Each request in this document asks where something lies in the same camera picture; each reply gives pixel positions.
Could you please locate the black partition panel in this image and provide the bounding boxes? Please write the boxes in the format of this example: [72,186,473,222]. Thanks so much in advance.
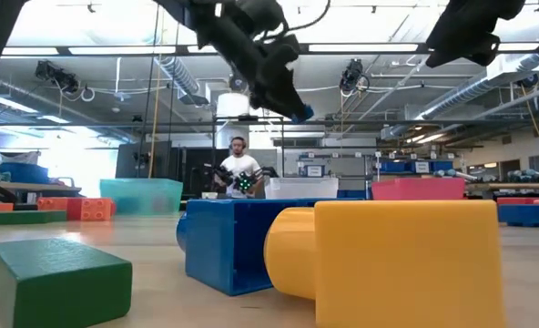
[178,148,230,200]

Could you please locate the small blue stud brick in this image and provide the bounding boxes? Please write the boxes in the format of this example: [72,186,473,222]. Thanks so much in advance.
[290,104,315,125]

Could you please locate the white cylindrical tank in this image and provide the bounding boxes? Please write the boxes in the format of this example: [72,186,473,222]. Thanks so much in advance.
[215,92,251,150]

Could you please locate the silver ventilation duct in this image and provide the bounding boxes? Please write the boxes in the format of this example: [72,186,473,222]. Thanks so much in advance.
[414,53,539,122]

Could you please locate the white cloth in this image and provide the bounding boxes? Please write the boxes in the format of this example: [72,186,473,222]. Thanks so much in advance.
[12,150,42,166]

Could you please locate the thick green wooden block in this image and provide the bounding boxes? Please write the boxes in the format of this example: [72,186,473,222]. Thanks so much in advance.
[0,237,133,328]

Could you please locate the black ceiling camera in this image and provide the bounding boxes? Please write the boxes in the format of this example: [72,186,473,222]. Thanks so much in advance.
[340,57,371,93]
[34,59,82,96]
[229,72,249,94]

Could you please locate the grey tube bundle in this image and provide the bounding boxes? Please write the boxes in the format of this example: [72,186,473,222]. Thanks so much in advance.
[508,169,539,183]
[435,169,479,181]

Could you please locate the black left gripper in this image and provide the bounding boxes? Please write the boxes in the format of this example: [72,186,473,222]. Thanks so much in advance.
[232,34,311,123]

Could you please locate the long background workbench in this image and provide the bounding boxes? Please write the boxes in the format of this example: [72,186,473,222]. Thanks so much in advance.
[464,181,539,190]

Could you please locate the blue plastic tub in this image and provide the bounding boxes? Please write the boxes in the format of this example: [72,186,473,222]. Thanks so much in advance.
[0,162,51,185]

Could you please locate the black cabinet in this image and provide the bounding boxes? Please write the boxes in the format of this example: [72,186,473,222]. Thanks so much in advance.
[115,141,174,179]

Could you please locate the blue box with white label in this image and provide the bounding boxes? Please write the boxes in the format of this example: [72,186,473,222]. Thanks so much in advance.
[302,164,326,179]

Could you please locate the person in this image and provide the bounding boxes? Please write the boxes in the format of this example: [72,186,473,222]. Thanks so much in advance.
[217,136,264,200]

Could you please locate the large blue hollow block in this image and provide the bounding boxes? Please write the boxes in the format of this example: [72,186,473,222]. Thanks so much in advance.
[176,198,366,296]

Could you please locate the background wooden table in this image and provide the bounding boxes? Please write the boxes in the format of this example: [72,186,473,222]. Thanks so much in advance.
[0,181,83,204]

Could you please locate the clear plastic bin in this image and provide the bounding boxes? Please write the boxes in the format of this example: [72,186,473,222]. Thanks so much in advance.
[264,177,340,200]

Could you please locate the blue storage bins row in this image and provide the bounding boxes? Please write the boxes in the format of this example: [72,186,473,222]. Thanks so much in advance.
[378,159,455,175]

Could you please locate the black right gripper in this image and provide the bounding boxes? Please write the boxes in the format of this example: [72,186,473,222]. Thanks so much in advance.
[426,0,503,68]

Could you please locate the red plastic bin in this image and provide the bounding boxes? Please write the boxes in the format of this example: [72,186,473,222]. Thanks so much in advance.
[371,177,466,201]

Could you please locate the yellow hanging rope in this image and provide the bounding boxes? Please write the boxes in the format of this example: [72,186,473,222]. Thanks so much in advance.
[147,53,165,179]

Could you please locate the large yellow stud block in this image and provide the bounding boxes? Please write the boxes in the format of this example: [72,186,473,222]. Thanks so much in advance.
[263,200,507,328]

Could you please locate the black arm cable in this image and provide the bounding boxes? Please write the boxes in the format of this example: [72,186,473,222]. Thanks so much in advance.
[262,0,332,42]

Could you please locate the orange stud brick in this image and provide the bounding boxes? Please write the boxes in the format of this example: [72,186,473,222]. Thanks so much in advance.
[80,198,114,222]
[36,197,70,211]

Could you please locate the teal translucent plastic bin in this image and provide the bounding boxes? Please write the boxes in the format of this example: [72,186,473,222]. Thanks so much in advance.
[98,178,184,217]

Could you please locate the wide blue brick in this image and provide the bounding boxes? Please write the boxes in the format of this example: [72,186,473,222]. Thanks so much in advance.
[498,204,539,228]

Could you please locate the spiral silver air duct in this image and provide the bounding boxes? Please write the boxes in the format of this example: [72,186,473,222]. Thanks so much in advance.
[153,55,210,107]

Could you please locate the long green wooden block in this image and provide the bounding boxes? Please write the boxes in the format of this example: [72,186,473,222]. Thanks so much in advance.
[0,210,68,227]

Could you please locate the black teleoperation robot arms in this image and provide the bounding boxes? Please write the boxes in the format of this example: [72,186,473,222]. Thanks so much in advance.
[212,163,280,192]

